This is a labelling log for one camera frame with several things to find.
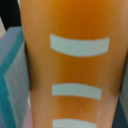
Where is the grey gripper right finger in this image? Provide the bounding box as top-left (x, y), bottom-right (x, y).
top-left (112, 60), bottom-right (128, 128)

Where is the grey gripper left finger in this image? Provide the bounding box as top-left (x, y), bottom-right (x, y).
top-left (0, 27), bottom-right (30, 128)

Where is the orange toy bread loaf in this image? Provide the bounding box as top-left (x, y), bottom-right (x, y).
top-left (20, 0), bottom-right (128, 128)

